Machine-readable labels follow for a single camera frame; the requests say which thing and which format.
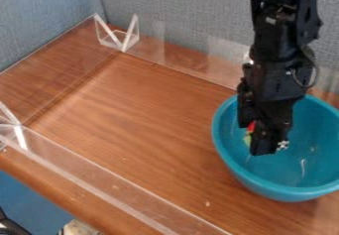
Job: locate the clear acrylic front barrier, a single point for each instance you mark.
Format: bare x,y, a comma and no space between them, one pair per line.
157,212

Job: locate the clear acrylic back barrier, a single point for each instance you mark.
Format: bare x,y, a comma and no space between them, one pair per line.
217,65

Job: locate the clear acrylic corner bracket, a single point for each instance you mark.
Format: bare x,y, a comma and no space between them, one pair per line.
121,40

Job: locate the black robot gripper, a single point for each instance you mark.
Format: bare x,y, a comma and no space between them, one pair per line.
271,87

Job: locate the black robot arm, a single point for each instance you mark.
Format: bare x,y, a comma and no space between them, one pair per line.
286,26

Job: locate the clear acrylic barrier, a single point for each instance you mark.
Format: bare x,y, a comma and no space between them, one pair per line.
157,212
217,65

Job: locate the blue plastic bowl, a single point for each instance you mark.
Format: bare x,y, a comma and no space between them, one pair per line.
298,173

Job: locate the red toy strawberry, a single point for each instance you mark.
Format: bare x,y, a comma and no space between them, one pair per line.
250,133

